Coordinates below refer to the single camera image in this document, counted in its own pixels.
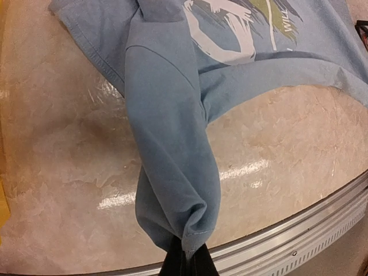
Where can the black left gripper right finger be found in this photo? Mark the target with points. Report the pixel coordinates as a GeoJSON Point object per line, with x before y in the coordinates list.
{"type": "Point", "coordinates": [203, 264]}

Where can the aluminium table front rail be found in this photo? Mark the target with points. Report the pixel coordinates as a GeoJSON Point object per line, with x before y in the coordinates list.
{"type": "Point", "coordinates": [288, 244]}

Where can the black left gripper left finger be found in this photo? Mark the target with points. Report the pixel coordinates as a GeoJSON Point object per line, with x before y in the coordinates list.
{"type": "Point", "coordinates": [173, 264]}

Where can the black open display case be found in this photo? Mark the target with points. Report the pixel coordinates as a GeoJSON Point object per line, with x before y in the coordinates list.
{"type": "Point", "coordinates": [361, 27]}

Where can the yellow plastic bin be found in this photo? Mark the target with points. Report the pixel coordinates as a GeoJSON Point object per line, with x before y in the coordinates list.
{"type": "Point", "coordinates": [5, 211]}

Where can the light blue printed t-shirt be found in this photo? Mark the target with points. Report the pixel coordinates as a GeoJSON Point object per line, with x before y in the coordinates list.
{"type": "Point", "coordinates": [182, 64]}

